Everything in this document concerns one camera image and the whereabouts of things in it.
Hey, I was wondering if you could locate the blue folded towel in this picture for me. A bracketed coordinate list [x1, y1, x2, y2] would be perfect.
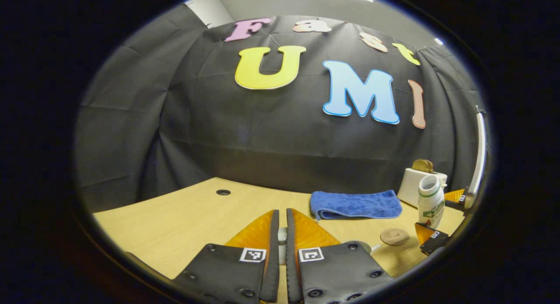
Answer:
[310, 190, 403, 221]

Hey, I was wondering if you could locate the white toaster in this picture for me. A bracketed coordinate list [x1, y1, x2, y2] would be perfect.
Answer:
[397, 168, 448, 208]

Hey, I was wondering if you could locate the black backdrop cloth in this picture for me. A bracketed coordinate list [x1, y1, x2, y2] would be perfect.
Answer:
[74, 15, 486, 213]

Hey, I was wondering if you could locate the round brown coaster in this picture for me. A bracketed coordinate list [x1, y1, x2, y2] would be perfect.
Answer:
[380, 228, 410, 246]

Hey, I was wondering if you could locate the white plastic water bottle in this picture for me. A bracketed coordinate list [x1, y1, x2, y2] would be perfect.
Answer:
[418, 175, 446, 229]

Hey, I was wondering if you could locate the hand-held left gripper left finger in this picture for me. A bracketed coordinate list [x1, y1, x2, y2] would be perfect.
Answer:
[173, 209, 280, 304]

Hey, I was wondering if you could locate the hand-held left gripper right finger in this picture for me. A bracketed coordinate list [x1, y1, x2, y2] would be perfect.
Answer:
[286, 208, 394, 304]

